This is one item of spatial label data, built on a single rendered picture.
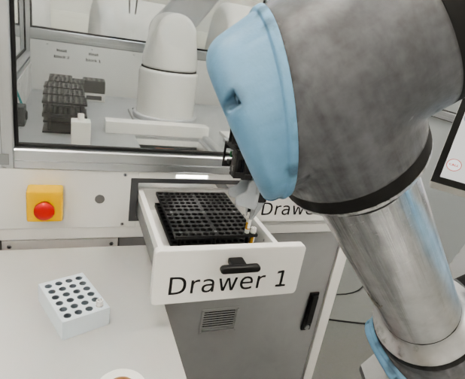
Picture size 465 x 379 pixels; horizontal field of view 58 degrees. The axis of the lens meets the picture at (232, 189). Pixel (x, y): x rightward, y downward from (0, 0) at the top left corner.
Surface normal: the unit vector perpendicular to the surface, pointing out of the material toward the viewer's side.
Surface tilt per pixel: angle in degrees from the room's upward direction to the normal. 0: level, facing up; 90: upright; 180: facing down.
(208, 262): 90
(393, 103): 108
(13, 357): 0
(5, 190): 90
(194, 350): 90
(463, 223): 90
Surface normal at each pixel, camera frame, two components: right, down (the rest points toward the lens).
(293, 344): 0.33, 0.39
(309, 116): 0.05, 0.42
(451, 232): -0.91, 0.01
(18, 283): 0.15, -0.92
